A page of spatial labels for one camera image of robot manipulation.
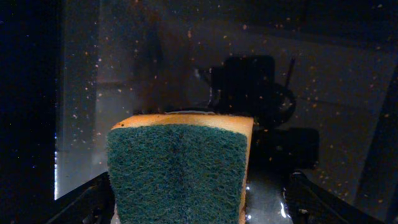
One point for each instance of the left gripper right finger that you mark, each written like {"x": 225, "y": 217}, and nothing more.
{"x": 307, "y": 203}

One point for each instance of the black square tray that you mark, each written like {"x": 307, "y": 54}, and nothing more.
{"x": 319, "y": 79}

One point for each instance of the yellow green sponge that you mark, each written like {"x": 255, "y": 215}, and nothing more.
{"x": 181, "y": 168}

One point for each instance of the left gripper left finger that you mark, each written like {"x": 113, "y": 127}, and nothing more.
{"x": 90, "y": 203}

